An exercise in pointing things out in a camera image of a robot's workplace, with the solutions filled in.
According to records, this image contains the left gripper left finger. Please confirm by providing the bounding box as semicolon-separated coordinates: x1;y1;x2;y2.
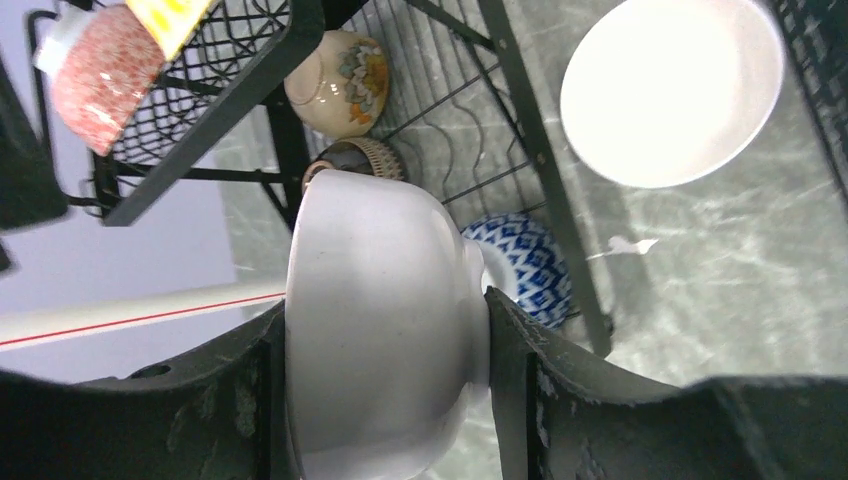
1;305;289;479

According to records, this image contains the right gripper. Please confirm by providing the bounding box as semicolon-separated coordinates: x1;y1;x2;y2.
1;69;69;235

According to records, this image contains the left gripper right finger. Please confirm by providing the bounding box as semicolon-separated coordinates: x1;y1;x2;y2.
485;289;847;479

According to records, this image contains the red patterned bowl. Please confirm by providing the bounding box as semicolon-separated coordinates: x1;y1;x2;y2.
33;4;165;156

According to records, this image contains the orange geometric patterned bowl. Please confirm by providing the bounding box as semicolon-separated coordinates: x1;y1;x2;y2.
462;213;572;329

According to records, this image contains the shallow white bowl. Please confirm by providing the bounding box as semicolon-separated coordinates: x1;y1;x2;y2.
285;170;490;479

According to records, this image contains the blue yellow patterned bowl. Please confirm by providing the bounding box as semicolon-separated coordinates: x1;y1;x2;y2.
125;0;213;61

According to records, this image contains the brown glazed bowl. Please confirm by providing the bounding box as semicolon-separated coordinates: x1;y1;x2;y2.
301;137;407;192

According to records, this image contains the ribbed white bowl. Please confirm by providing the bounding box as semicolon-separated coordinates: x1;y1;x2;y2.
559;1;786;189

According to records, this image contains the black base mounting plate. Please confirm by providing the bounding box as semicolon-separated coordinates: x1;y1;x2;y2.
769;0;847;198

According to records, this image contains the black wire dish rack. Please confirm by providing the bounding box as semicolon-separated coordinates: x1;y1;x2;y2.
25;0;614;359

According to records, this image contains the white PVC pipe frame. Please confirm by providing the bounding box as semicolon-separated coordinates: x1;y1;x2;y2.
1;278;286;351

